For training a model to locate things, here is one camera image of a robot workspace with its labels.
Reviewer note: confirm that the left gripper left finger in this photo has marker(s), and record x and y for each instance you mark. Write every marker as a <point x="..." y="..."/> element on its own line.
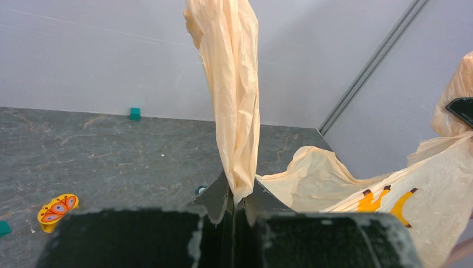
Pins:
<point x="198" y="234"/>

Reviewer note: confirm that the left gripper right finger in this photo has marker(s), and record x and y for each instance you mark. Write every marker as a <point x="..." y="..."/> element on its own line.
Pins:
<point x="267" y="233"/>

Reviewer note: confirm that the teal triangular block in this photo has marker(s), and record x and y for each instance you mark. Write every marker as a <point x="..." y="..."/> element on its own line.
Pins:
<point x="4" y="228"/>

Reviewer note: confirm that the teal cube by wall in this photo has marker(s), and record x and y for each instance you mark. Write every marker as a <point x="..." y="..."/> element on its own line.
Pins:
<point x="135" y="114"/>

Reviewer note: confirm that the round black white disc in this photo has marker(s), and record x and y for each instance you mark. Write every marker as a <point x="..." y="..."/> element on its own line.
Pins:
<point x="200" y="189"/>

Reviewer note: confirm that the orange plastic bag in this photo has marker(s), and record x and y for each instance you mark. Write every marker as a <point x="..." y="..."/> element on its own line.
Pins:
<point x="431" y="197"/>

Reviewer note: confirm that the yellow butterfly toy block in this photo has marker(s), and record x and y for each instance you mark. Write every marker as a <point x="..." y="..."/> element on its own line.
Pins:
<point x="50" y="214"/>

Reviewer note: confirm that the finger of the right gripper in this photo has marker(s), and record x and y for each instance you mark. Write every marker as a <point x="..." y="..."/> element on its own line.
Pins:
<point x="462" y="109"/>

